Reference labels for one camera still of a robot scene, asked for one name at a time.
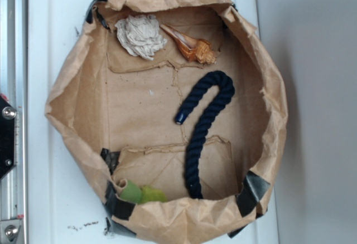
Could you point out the green soft toy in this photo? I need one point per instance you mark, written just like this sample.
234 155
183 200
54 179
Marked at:
130 192

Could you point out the silver corner bracket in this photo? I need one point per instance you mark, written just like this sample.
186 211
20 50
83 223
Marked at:
10 230

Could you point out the orange conch seashell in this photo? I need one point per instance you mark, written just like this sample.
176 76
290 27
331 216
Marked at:
192 49

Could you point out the crumpled white cloth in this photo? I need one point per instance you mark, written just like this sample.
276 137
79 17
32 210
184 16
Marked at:
140 35

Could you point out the brown paper bag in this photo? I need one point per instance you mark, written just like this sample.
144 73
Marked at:
116 112

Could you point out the aluminium frame rail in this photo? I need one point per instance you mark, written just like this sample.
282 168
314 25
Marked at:
13 190

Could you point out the black mounting bracket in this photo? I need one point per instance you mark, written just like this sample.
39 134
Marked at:
8 136

